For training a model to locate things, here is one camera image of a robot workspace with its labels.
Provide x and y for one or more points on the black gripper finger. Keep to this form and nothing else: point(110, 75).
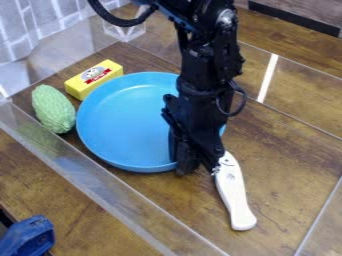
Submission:
point(210, 158)
point(182, 154)

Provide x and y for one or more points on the yellow rectangular block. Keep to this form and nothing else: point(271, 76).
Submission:
point(83, 83)

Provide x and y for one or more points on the blue clamp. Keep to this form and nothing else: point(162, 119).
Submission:
point(28, 238)

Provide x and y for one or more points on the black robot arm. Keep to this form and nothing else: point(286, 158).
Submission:
point(206, 25)

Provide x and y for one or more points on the blue round tray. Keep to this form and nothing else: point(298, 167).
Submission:
point(121, 125)

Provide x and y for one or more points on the white toy fish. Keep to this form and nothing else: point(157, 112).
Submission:
point(230, 185)

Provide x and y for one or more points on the clear acrylic barrier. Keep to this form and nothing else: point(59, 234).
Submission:
point(115, 213)

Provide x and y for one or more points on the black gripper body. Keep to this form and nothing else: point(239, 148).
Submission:
point(199, 110)

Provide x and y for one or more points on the white checkered curtain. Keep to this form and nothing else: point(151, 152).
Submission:
point(30, 20)

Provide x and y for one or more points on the green bumpy toy gourd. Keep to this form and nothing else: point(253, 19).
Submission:
point(54, 109)

